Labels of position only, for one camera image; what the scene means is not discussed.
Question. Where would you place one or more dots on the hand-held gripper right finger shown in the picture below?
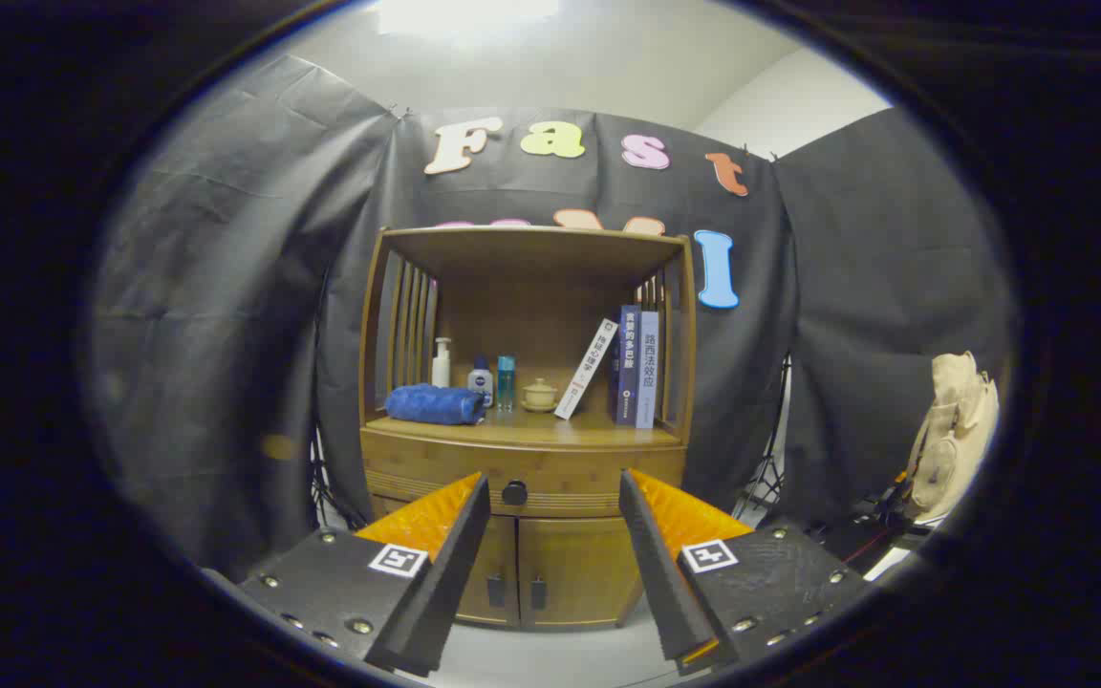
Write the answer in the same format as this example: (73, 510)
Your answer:
(660, 573)

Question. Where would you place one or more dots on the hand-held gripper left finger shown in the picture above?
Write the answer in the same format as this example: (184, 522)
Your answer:
(445, 583)

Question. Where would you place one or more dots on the wooden drawer with black knob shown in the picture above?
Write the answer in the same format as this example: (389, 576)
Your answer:
(436, 468)

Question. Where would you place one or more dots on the wooden countertop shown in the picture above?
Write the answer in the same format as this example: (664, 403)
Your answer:
(531, 430)

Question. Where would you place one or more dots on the wooden cabinet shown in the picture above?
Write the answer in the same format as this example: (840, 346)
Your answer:
(512, 325)

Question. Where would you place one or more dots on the black tripod stand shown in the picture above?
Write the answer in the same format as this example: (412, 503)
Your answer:
(768, 478)
(321, 487)

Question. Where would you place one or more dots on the blue rolled towel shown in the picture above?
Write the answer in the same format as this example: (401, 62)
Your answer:
(431, 404)

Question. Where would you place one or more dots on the black equipment with orange part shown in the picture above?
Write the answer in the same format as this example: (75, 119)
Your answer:
(856, 535)

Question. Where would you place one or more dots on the light blue book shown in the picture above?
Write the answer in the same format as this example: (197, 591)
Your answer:
(648, 373)

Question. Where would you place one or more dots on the dark blue book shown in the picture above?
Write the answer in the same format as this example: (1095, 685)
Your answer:
(628, 373)

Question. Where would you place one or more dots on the white bottle with blue cap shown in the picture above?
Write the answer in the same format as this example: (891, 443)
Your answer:
(481, 382)

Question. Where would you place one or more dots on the clear blue bottle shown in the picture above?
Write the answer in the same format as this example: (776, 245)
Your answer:
(506, 382)

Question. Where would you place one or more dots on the beige lidded tea cup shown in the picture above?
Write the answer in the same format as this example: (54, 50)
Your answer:
(540, 395)

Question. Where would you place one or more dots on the white pump bottle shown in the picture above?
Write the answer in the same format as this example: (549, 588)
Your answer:
(441, 371)

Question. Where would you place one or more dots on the white book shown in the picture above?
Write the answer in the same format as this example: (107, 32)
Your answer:
(587, 368)

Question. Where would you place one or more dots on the beige bag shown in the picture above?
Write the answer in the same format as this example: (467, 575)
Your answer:
(952, 430)

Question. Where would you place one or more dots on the black backdrop cloth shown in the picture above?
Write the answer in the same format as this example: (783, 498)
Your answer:
(226, 287)

